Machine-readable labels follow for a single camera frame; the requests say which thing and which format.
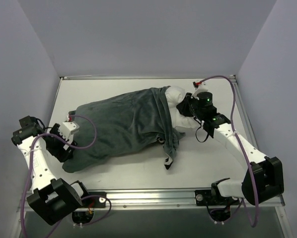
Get white pillow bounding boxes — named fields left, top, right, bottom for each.
left=165, top=86, right=199, bottom=132

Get dark green pillowcase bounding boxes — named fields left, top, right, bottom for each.
left=62, top=86, right=185, bottom=173

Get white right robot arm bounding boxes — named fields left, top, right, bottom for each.
left=177, top=92, right=284, bottom=205

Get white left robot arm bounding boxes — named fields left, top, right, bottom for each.
left=11, top=116, right=90, bottom=225

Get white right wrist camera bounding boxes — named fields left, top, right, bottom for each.
left=192, top=81, right=208, bottom=97

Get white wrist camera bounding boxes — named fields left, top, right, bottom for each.
left=58, top=121, right=79, bottom=139
left=192, top=81, right=208, bottom=97

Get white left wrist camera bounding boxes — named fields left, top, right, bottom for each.
left=58, top=121, right=79, bottom=139

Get black loop strap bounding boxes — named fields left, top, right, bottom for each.
left=195, top=121, right=214, bottom=143

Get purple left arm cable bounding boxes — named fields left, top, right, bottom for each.
left=18, top=114, right=112, bottom=238

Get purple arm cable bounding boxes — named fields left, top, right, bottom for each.
left=18, top=114, right=112, bottom=238
left=200, top=75, right=261, bottom=228

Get aluminium right side rail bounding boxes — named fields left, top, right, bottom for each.
left=231, top=78, right=258, bottom=151

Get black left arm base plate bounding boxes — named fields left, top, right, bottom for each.
left=81, top=191, right=107, bottom=209

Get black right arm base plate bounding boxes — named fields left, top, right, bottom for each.
left=194, top=189, right=240, bottom=206

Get aluminium front frame rail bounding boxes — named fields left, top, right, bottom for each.
left=16, top=184, right=286, bottom=211

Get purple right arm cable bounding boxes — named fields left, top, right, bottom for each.
left=200, top=75, right=261, bottom=228

